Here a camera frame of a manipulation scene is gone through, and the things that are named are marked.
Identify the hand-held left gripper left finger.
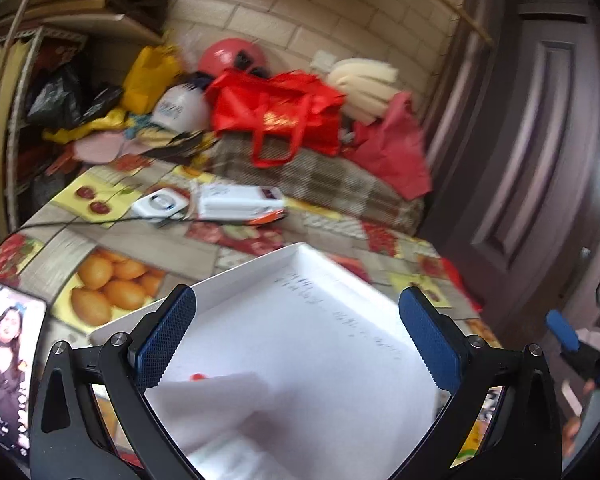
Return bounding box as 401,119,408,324
30,284,201,480

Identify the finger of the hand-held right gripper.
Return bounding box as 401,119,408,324
546,310,581,353

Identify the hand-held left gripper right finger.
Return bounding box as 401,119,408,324
398,286,563,480

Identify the white cardboard box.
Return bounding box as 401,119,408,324
90,242,441,480

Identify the white round device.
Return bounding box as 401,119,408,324
131,188,188,221

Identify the fruit-print tablecloth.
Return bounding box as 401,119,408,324
0,157,506,466

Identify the white power bank box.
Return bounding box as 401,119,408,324
197,183,286,221

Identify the smartphone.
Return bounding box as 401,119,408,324
0,284,47,466

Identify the red fabric bag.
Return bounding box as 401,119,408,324
352,91,433,200

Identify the plaid blanket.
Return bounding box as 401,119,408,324
212,137,426,233

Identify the dark wooden door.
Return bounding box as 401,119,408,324
420,0,600,341

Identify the yellow cloth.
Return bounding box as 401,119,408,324
42,110,131,143

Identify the white helmet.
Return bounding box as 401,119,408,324
151,85,211,131

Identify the shiny red tote bag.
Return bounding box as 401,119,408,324
205,69,348,168

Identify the black plastic bag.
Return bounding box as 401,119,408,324
27,65,83,128

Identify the yellow bag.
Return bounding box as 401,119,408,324
122,45,186,113

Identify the metal storage shelf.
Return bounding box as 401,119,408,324
0,10,91,241

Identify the black cable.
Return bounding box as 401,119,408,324
10,212,146,235

